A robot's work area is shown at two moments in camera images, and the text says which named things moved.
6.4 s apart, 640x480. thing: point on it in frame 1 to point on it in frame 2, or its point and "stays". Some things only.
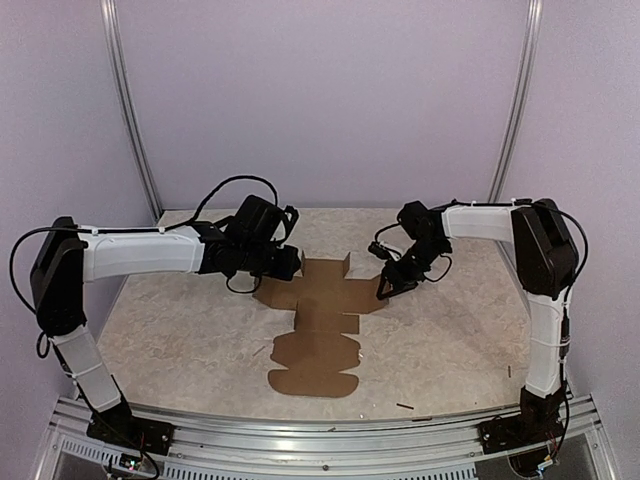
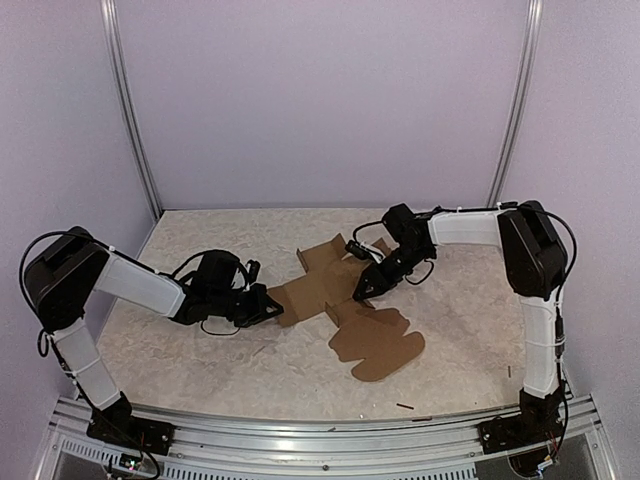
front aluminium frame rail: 436,449 stays
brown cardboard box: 317,354 to 375,340
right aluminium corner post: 520,100 stays
